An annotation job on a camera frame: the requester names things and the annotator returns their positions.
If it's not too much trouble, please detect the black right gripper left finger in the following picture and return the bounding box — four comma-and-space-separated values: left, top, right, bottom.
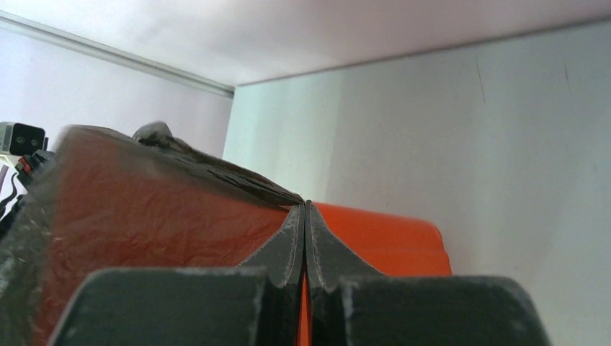
48, 205, 305, 345

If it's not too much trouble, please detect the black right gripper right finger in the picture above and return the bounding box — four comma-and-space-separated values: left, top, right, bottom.
305, 200, 552, 346

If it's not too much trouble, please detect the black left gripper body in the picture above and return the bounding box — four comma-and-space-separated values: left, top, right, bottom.
1, 150, 55, 229

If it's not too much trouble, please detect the orange plastic trash bin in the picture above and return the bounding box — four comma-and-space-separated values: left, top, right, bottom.
296, 201, 452, 345

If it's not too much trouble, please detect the black plastic trash bag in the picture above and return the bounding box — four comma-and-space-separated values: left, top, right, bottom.
1, 124, 304, 345

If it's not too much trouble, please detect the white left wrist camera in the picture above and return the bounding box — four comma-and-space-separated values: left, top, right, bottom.
1, 122, 48, 167

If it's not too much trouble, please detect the left aluminium corner post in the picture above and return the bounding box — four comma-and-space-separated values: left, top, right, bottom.
1, 11, 235, 99

